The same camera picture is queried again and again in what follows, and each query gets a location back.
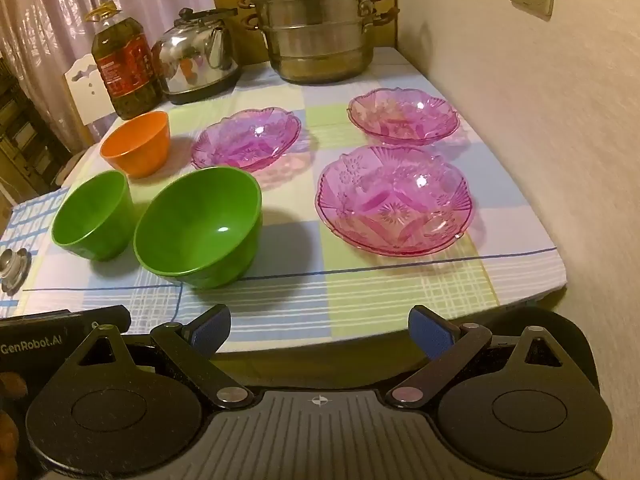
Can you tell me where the orange bowl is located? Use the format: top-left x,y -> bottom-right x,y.
99,111 -> 171,179

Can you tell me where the steel kettle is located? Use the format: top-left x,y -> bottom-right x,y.
151,7 -> 243,106

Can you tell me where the white chair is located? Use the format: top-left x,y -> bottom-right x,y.
62,55 -> 118,126

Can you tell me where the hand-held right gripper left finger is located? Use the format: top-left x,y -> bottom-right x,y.
65,304 -> 255,408

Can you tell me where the large green bowl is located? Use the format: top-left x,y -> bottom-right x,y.
133,166 -> 264,290

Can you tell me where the small green bowl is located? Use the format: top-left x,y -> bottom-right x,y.
51,170 -> 135,262

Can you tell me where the person's left hand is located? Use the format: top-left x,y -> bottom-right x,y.
0,371 -> 28,461

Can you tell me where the cooking oil bottle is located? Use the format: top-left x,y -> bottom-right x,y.
84,1 -> 165,121

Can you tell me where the steel steamer pot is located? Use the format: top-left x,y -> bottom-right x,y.
238,0 -> 402,86

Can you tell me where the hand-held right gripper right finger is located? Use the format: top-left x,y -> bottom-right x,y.
387,305 -> 583,408

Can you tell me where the dark wooden cabinet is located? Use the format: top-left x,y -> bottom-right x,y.
0,55 -> 66,196

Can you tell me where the large pink glass plate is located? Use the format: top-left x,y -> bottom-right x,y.
314,145 -> 476,257

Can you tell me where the white blue grid cloth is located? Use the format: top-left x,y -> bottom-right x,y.
0,187 -> 71,311

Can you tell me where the checked tablecloth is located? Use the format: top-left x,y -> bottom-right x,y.
0,46 -> 568,356

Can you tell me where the pale purple curtain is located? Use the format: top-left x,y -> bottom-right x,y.
0,0 -> 216,146

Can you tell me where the small pink glass plate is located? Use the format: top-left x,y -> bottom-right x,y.
347,87 -> 461,147
190,107 -> 303,172

